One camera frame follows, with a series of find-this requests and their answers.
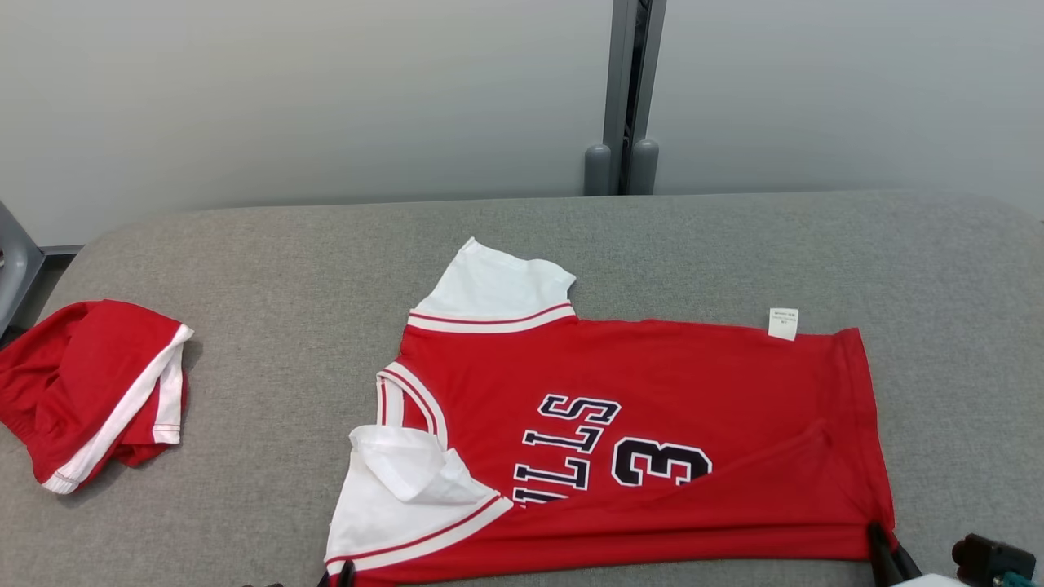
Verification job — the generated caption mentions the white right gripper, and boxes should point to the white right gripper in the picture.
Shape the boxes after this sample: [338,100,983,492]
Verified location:
[866,522,968,587]

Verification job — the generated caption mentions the grey cylinder post foot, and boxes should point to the grey cylinder post foot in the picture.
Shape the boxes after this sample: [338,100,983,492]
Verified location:
[584,144,613,197]
[630,139,660,196]

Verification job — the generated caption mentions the red white basketball shorts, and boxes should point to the red white basketball shorts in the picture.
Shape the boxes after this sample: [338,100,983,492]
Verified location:
[0,299,195,496]

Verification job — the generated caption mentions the grey metal partition post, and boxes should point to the grey metal partition post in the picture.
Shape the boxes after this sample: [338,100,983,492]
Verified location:
[602,0,668,196]

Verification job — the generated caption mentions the red white basketball jersey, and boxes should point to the red white basketball jersey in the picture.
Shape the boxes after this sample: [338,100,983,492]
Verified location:
[325,236,898,587]

